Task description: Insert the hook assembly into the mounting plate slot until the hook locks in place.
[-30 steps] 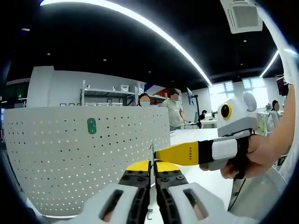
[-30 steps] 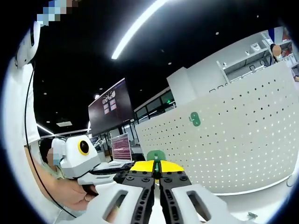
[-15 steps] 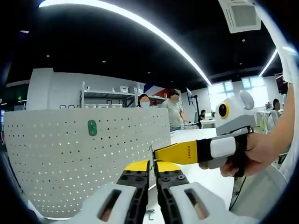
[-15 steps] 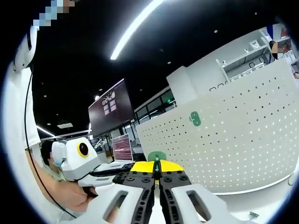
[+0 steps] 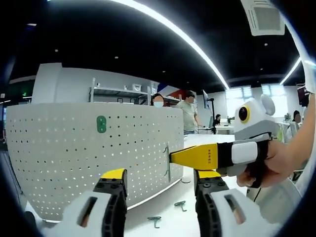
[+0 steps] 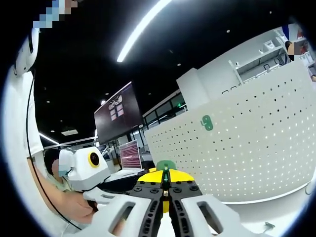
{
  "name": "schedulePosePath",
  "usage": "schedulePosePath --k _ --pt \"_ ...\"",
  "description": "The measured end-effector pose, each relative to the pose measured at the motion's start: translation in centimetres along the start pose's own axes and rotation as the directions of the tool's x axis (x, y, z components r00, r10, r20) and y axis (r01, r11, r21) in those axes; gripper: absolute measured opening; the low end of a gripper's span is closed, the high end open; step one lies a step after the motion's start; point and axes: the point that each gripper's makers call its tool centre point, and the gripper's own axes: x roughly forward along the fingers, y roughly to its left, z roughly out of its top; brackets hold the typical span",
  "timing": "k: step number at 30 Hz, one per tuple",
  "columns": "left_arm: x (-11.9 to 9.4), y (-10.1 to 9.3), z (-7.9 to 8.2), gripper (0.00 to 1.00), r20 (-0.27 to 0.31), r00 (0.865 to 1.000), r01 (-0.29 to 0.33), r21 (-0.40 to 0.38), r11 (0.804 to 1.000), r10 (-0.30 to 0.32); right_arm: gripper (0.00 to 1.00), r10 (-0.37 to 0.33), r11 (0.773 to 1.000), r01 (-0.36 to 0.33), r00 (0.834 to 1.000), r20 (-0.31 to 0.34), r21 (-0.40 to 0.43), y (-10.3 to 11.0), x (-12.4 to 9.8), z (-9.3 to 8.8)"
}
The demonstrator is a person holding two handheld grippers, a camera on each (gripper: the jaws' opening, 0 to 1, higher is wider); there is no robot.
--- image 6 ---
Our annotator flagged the white chest-worn device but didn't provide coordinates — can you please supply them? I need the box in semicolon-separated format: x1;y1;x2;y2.
14;27;40;74

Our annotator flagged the white perforated mounting plate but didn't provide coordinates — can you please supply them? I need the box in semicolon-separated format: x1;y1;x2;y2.
144;58;316;205

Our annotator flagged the person's left hand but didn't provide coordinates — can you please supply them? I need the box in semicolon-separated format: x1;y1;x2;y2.
70;192;101;224

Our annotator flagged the long ceiling light strip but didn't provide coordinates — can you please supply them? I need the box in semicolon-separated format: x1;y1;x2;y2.
116;0;173;63

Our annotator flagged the white square column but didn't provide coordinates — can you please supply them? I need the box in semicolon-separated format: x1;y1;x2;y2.
176;68;210;111

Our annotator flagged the large dark wall screen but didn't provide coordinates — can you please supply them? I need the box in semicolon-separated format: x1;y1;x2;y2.
93;81;144;145

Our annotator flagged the black device cable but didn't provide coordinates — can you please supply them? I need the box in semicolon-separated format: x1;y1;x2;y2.
25;70;82;230

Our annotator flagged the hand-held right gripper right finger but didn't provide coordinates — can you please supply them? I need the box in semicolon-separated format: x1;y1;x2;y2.
164;169;247;237

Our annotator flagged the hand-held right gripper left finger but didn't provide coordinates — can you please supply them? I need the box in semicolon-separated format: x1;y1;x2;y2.
92;169;165;237

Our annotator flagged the white shelf rack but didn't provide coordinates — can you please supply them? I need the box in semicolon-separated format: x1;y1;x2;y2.
228;23;316;86

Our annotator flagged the laptop with text screen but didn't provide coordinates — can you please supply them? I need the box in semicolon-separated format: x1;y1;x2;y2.
111;139;149;177

